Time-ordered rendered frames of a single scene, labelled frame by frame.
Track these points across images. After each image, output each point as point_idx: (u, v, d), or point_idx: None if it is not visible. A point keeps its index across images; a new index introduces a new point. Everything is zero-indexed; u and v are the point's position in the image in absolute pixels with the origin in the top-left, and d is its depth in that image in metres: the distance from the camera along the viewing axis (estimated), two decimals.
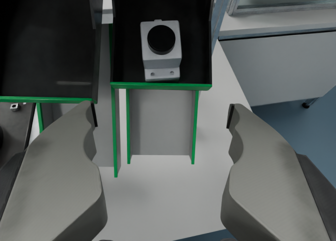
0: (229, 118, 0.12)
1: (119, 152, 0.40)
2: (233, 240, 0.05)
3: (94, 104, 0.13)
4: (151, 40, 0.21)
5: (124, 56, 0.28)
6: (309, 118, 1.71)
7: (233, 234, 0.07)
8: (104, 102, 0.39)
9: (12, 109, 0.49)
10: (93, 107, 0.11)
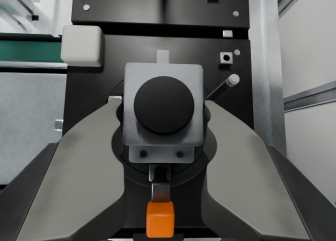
0: None
1: None
2: (233, 240, 0.05)
3: None
4: (141, 110, 0.10)
5: None
6: None
7: (215, 232, 0.07)
8: None
9: (225, 64, 0.26)
10: None
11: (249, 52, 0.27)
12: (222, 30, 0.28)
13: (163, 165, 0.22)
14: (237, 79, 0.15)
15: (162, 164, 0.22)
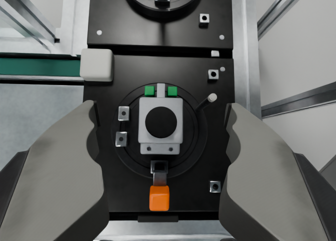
0: (226, 117, 0.12)
1: None
2: (233, 240, 0.05)
3: (97, 103, 0.13)
4: (149, 125, 0.19)
5: None
6: None
7: (231, 233, 0.07)
8: None
9: (212, 79, 0.32)
10: (96, 106, 0.11)
11: (232, 69, 0.33)
12: (211, 50, 0.34)
13: (162, 161, 0.28)
14: (215, 97, 0.21)
15: (161, 160, 0.28)
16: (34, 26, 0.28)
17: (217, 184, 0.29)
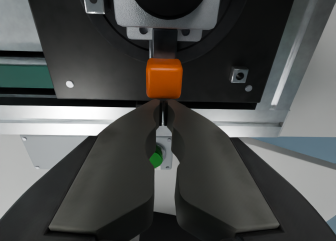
0: (165, 115, 0.11)
1: None
2: (233, 240, 0.05)
3: (162, 103, 0.13)
4: None
5: None
6: None
7: (192, 233, 0.07)
8: None
9: None
10: (161, 106, 0.11)
11: None
12: None
13: None
14: None
15: None
16: None
17: (243, 73, 0.21)
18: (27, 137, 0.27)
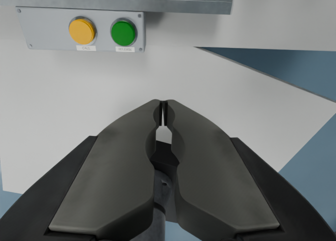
0: (165, 115, 0.11)
1: None
2: (233, 240, 0.05)
3: (162, 103, 0.13)
4: None
5: None
6: None
7: (192, 233, 0.07)
8: None
9: None
10: (161, 106, 0.11)
11: None
12: None
13: None
14: None
15: None
16: None
17: None
18: (21, 9, 0.33)
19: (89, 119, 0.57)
